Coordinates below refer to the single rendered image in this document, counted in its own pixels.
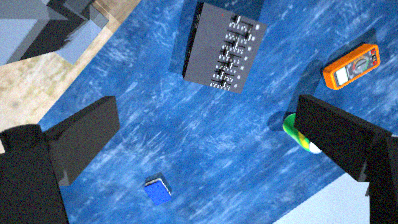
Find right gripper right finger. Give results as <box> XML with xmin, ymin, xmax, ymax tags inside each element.
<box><xmin>293</xmin><ymin>94</ymin><xmax>398</xmax><ymax>224</ymax></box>

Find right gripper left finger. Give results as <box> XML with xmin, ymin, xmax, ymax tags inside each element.
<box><xmin>0</xmin><ymin>96</ymin><xmax>120</xmax><ymax>224</ymax></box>

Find orange digital multimeter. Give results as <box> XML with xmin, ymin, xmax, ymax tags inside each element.
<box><xmin>323</xmin><ymin>44</ymin><xmax>380</xmax><ymax>90</ymax></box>

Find grey lighting desk panel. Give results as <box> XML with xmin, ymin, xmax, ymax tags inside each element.
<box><xmin>182</xmin><ymin>2</ymin><xmax>268</xmax><ymax>94</ymax></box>

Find green and yellow striped drink can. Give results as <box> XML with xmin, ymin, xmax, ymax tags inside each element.
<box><xmin>283</xmin><ymin>114</ymin><xmax>321</xmax><ymax>153</ymax></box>

